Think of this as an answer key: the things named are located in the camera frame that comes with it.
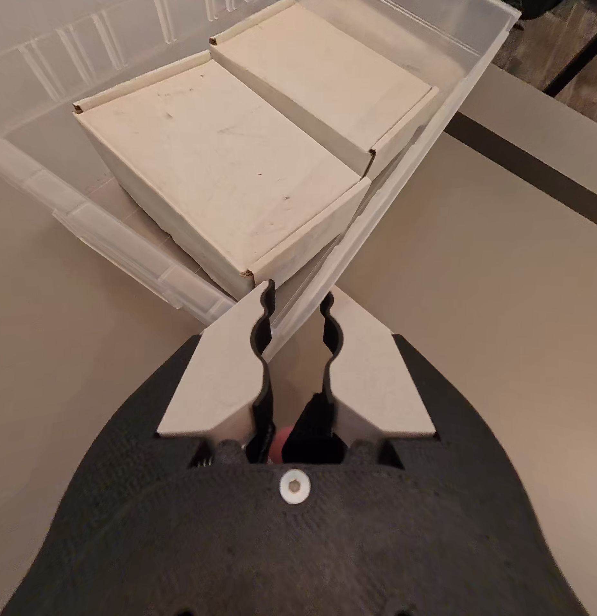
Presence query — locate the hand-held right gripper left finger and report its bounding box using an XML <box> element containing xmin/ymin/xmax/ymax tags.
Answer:
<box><xmin>155</xmin><ymin>280</ymin><xmax>277</xmax><ymax>441</ymax></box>

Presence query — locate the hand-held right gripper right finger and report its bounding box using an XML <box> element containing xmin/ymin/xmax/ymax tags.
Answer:
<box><xmin>320</xmin><ymin>290</ymin><xmax>437</xmax><ymax>441</ymax></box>

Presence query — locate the white cardboard box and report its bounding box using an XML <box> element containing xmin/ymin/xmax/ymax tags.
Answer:
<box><xmin>208</xmin><ymin>1</ymin><xmax>439</xmax><ymax>178</ymax></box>
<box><xmin>72</xmin><ymin>59</ymin><xmax>372</xmax><ymax>301</ymax></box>

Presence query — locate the clear plastic storage bin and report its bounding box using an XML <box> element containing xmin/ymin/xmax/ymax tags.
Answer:
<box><xmin>0</xmin><ymin>0</ymin><xmax>523</xmax><ymax>347</ymax></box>

